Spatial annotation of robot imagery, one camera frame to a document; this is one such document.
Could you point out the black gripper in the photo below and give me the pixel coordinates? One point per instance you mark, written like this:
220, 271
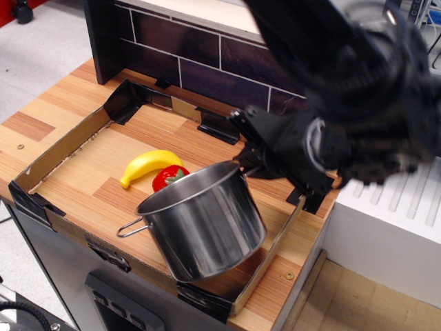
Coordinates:
300, 147

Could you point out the stainless steel pot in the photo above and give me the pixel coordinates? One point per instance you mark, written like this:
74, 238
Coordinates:
205, 223

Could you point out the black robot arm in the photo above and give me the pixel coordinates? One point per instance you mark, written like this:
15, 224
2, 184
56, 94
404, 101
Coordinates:
373, 107

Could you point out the red toy strawberry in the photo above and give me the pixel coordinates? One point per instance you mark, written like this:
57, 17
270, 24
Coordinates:
168, 176

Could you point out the yellow toy banana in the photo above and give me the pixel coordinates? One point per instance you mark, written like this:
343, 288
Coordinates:
148, 162

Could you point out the white toy sink drainboard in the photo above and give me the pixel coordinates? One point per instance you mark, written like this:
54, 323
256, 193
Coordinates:
409, 201

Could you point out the black caster wheel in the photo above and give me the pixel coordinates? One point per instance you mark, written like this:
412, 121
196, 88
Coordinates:
22, 12

